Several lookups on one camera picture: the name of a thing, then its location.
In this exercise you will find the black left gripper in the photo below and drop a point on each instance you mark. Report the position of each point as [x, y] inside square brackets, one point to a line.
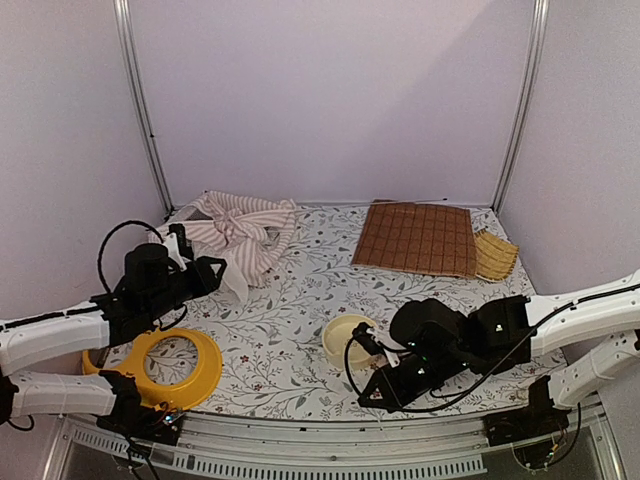
[203, 275]

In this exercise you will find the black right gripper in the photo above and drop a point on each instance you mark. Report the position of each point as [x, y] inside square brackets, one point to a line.
[395, 396]

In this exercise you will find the pink striped pet tent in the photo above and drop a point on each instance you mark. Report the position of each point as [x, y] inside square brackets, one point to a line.
[249, 233]

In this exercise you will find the white tent pole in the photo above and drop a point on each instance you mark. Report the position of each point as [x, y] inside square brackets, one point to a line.
[414, 201]

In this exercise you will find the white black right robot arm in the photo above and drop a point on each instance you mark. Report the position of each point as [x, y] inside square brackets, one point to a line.
[516, 329]

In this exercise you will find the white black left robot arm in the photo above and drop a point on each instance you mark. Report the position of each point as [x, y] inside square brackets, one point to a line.
[30, 346]

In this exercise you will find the cream pet bowl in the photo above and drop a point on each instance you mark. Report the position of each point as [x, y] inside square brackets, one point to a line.
[335, 336]

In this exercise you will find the yellow double bowl holder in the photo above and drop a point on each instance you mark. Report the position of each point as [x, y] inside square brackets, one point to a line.
[180, 367]

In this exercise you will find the brown woven mat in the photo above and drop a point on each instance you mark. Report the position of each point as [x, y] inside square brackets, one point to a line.
[434, 240]

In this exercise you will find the yellow bamboo mat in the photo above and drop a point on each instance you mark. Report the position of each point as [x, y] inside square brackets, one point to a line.
[495, 257]

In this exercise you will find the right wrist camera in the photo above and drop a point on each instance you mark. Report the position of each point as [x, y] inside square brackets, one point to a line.
[377, 342]

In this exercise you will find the aluminium front rail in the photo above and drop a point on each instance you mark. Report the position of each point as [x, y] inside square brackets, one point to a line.
[362, 445]

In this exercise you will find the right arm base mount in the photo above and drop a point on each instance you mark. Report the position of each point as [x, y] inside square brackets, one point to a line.
[538, 417]

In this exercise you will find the left aluminium frame post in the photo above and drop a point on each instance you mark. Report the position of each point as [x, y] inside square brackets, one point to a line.
[126, 38]

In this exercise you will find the aluminium frame post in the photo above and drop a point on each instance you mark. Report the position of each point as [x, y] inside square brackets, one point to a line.
[126, 38]
[532, 64]

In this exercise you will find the right aluminium frame post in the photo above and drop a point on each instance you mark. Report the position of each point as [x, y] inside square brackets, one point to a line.
[532, 64]

